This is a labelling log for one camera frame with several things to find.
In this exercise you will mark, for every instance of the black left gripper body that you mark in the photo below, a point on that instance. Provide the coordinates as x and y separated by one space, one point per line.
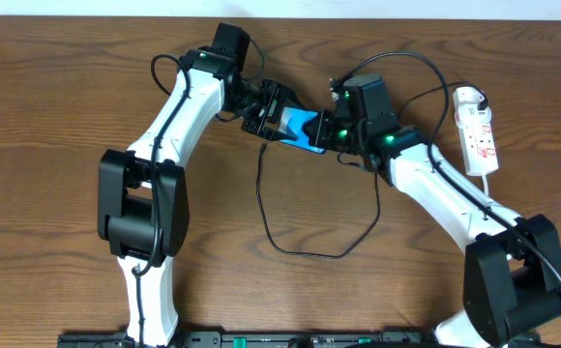
266 111

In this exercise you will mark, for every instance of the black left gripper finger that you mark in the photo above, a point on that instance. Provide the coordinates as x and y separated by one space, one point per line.
276 135
292 100

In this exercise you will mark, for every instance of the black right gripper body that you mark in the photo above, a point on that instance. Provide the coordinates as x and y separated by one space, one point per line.
323 128

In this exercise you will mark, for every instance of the blue Galaxy smartphone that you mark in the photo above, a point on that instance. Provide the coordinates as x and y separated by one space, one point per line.
292 121

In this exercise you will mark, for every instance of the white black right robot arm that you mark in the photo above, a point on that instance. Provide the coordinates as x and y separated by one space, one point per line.
512 264

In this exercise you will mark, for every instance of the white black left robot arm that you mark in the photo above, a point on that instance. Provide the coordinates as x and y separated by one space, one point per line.
143 208

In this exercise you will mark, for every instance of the white power strip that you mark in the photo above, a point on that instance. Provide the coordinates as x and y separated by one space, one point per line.
472 117

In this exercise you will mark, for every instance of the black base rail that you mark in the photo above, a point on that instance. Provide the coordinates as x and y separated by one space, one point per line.
388 338

